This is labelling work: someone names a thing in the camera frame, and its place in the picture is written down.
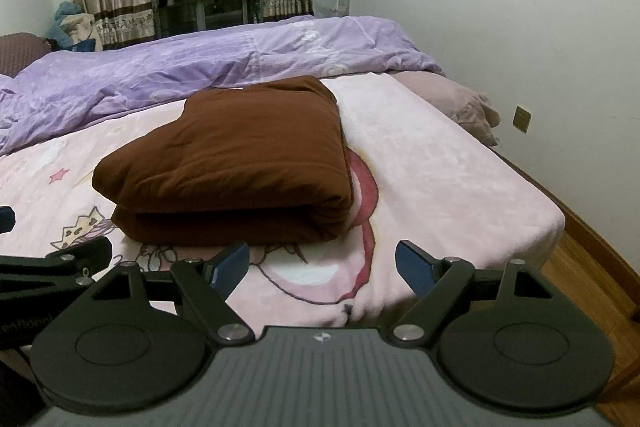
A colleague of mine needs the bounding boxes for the purple duvet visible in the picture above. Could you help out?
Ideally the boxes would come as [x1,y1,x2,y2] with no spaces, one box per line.
[0,16,446,155]

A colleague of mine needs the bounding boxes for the pink printed blanket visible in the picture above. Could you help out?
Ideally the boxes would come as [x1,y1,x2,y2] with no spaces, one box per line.
[0,72,566,328]

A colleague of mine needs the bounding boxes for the mauve pillow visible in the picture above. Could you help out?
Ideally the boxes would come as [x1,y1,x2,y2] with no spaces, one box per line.
[395,72,501,146]

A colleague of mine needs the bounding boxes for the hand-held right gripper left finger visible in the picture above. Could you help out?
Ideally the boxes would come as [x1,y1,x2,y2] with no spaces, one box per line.
[92,242,256,348]

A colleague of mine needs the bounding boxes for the white cloth bag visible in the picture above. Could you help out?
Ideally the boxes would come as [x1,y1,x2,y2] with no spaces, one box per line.
[62,13,103,52]

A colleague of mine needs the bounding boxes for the mauve quilted headboard cushion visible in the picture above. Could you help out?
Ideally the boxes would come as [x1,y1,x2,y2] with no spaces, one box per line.
[0,33,51,78]

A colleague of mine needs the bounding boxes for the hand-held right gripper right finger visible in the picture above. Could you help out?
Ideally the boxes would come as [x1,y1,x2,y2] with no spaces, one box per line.
[391,240,556,349]

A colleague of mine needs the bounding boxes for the gold wall outlet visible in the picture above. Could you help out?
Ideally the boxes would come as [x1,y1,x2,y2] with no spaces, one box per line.
[512,106,532,134]

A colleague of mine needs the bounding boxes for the pile of clothes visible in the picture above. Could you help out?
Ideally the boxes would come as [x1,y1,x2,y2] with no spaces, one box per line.
[47,2,88,52]

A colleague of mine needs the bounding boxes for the brown jacket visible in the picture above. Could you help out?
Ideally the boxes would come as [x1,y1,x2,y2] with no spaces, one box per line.
[91,76,356,243]

